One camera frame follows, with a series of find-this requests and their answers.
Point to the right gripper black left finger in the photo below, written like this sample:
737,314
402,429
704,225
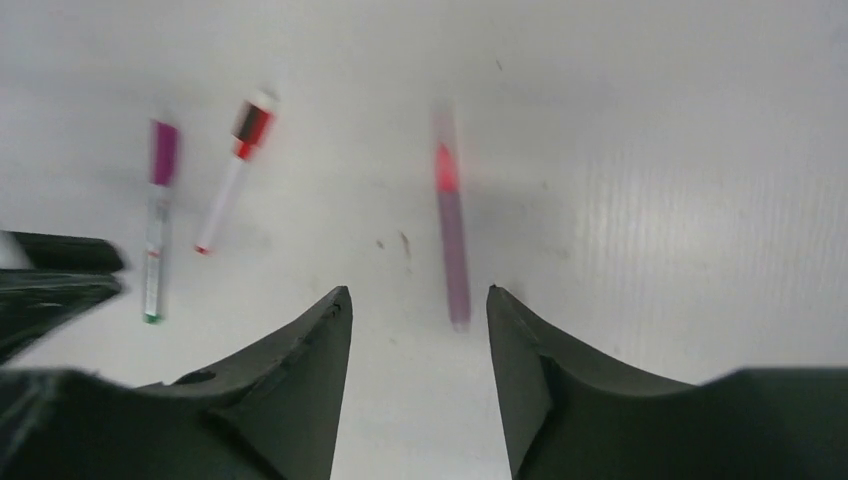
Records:
269,411

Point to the red pen cap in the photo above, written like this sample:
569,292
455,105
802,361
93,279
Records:
256,117

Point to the pink pen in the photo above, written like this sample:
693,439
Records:
450,211

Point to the red white pen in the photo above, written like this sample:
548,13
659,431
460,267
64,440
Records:
221,203

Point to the grey pen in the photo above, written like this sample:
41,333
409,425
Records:
157,237

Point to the purple pen cap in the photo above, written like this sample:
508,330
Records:
164,152

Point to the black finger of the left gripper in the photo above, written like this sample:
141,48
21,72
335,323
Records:
48,280

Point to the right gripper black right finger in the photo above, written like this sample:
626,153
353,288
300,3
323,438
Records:
562,401

